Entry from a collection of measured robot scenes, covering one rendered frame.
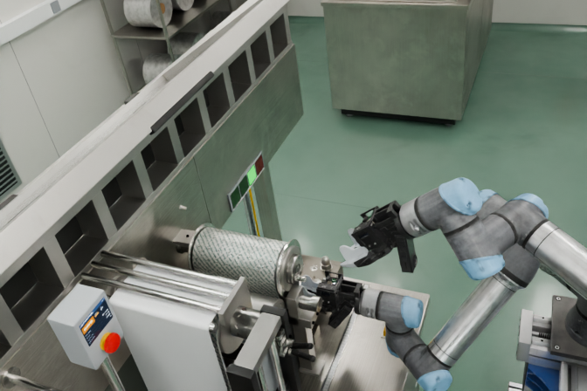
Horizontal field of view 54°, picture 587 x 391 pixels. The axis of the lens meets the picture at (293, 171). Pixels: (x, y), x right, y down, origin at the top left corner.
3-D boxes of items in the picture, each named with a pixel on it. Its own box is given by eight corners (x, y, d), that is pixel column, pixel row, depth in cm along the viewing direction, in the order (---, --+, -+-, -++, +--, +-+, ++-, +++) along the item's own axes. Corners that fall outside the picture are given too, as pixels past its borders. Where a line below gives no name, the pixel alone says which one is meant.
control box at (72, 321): (106, 374, 84) (82, 329, 78) (70, 362, 86) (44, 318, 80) (133, 336, 89) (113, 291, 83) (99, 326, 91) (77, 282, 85)
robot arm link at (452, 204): (476, 220, 107) (452, 180, 107) (430, 240, 114) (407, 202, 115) (491, 207, 113) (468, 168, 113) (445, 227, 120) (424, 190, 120)
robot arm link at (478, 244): (527, 252, 112) (497, 202, 113) (487, 281, 107) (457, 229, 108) (500, 258, 119) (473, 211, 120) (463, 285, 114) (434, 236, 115)
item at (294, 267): (305, 261, 151) (297, 288, 148) (298, 259, 152) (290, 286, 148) (298, 250, 145) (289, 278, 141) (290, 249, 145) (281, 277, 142)
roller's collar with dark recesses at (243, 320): (258, 348, 122) (252, 328, 118) (232, 341, 124) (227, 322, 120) (270, 325, 126) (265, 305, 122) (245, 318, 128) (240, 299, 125)
